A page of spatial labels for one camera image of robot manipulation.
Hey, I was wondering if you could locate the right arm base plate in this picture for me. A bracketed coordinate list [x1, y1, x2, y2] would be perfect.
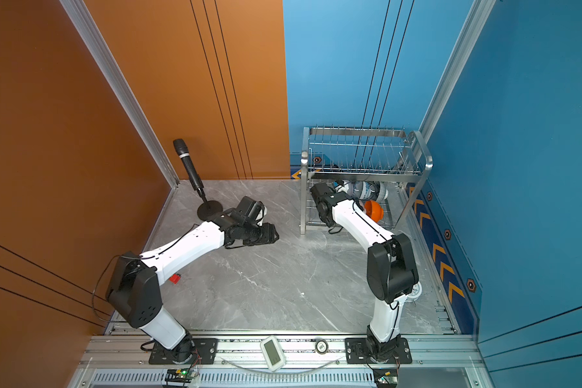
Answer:
[344, 336, 412, 365]

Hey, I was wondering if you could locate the dark flower-shaped bowl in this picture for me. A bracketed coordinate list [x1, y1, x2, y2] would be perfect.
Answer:
[376, 182, 389, 202]

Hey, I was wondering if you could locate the small red object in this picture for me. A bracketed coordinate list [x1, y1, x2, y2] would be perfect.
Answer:
[169, 274, 181, 285]

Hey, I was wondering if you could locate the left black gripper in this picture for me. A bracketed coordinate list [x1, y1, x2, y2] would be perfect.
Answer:
[242, 221, 282, 246]

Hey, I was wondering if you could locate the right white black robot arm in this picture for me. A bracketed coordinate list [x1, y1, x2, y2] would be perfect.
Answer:
[310, 183, 420, 364]

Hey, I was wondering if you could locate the left circuit board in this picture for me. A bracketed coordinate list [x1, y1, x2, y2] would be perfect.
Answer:
[163, 369, 200, 387]

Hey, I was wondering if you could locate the small round gauge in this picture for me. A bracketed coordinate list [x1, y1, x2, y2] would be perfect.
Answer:
[315, 339, 329, 355]

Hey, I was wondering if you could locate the circuit board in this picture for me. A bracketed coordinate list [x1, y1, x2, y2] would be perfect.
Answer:
[373, 369, 399, 388]
[163, 369, 200, 387]

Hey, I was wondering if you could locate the black microphone on stand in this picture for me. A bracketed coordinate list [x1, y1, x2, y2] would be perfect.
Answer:
[173, 138, 223, 221]

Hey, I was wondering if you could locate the white analog alarm clock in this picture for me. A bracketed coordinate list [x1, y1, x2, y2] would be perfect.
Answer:
[407, 282, 423, 302]

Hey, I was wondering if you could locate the right circuit board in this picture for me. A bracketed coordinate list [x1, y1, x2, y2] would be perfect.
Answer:
[373, 369, 399, 388]

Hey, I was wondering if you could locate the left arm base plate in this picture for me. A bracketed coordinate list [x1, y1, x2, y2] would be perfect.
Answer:
[148, 338, 218, 365]

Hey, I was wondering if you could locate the orange bowl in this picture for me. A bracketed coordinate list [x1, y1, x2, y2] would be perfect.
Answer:
[364, 200, 384, 222]

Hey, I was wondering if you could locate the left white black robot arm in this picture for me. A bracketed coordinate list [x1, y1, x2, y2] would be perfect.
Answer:
[106, 196, 280, 365]

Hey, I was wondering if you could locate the white cable on rail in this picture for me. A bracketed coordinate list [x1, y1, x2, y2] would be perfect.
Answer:
[217, 357, 350, 377]

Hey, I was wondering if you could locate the steel two-tier dish rack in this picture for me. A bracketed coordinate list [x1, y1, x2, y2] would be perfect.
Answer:
[298, 126, 434, 234]

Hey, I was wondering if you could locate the white digital timer display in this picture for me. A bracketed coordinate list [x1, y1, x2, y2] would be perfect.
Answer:
[260, 336, 286, 372]

